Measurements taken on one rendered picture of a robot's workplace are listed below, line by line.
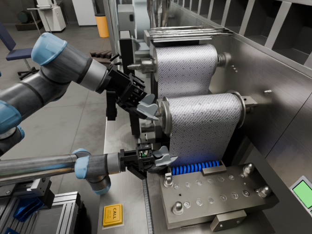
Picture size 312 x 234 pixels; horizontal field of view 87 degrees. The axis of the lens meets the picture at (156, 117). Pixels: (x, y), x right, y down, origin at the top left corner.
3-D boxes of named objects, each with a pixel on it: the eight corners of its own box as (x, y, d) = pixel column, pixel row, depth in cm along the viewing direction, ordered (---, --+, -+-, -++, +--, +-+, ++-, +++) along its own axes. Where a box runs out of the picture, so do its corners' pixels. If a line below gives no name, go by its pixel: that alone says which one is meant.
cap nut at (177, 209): (171, 204, 57) (172, 199, 54) (181, 203, 57) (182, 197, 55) (173, 216, 54) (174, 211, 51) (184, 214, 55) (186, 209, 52)
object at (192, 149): (167, 167, 69) (170, 137, 57) (220, 159, 72) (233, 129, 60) (168, 168, 69) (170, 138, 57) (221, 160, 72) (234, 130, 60)
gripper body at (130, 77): (149, 95, 46) (110, 72, 40) (132, 115, 50) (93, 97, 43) (146, 82, 52) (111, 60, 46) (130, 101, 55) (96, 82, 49)
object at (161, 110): (157, 113, 63) (159, 103, 57) (162, 113, 63) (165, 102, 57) (161, 132, 60) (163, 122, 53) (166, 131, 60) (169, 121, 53)
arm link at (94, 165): (82, 166, 65) (75, 152, 59) (111, 162, 66) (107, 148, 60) (79, 185, 59) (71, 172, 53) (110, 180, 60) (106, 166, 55)
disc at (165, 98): (161, 119, 69) (162, 88, 59) (162, 119, 69) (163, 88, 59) (169, 146, 58) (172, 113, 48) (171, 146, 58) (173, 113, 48)
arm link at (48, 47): (41, 48, 42) (49, 22, 37) (83, 71, 48) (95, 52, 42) (25, 68, 38) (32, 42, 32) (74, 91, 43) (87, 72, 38)
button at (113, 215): (105, 208, 68) (103, 205, 67) (122, 205, 69) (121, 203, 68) (104, 227, 63) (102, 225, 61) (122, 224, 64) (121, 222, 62)
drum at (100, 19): (99, 35, 601) (94, 13, 558) (110, 34, 606) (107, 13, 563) (98, 37, 571) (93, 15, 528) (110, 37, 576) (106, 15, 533)
